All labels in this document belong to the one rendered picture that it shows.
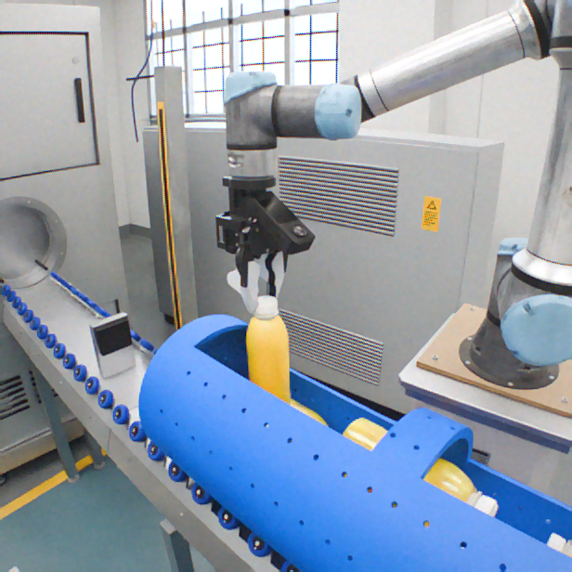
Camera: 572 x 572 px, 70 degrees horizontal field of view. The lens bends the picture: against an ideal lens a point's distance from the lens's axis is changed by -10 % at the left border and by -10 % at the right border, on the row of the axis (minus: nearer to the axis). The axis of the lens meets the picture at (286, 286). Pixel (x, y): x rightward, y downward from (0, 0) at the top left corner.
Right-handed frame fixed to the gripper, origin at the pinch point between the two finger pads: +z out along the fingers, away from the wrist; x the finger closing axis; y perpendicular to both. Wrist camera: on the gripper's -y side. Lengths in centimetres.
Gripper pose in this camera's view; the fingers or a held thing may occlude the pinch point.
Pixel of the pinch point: (265, 302)
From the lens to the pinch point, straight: 73.4
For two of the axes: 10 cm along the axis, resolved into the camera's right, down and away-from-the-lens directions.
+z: 0.1, 9.2, 3.9
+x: -6.9, 2.8, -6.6
